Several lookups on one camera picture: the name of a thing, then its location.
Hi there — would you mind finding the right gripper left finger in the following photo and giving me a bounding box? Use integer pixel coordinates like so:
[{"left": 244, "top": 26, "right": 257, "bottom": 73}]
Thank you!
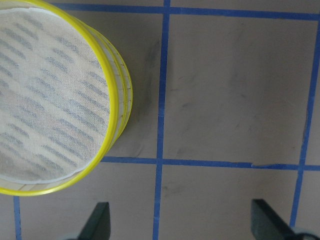
[{"left": 77, "top": 202, "right": 111, "bottom": 240}]

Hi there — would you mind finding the yellow steamer layer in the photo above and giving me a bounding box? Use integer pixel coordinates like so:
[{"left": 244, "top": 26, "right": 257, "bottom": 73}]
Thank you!
[
  {"left": 0, "top": 0, "right": 123, "bottom": 196},
  {"left": 94, "top": 26, "right": 134, "bottom": 146}
]

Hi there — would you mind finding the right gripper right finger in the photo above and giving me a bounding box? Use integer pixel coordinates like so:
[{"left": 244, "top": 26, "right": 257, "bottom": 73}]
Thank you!
[{"left": 250, "top": 199, "right": 310, "bottom": 240}]

